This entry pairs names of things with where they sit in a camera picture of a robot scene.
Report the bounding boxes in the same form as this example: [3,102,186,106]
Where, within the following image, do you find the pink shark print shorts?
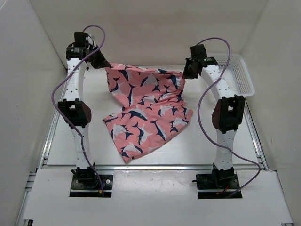
[103,64,193,163]

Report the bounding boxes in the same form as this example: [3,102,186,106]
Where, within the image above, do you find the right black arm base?
[191,167,243,199]

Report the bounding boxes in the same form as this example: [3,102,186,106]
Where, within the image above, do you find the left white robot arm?
[57,32,110,188]

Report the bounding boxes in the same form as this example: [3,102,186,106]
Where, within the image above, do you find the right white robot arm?
[183,44,245,188]

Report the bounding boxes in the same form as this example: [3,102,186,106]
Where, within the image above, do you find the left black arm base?
[69,167,113,198]

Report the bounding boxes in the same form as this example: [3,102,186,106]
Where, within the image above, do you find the white plastic mesh basket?
[212,53,255,97]

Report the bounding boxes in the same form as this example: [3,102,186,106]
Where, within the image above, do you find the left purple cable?
[51,24,106,197]

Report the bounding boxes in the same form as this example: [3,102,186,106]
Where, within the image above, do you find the purple cable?
[51,24,106,197]
[197,37,262,198]

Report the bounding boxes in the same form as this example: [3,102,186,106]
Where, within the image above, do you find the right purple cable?
[197,37,262,198]

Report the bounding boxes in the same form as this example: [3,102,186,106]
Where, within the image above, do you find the aluminium front rail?
[41,164,258,171]

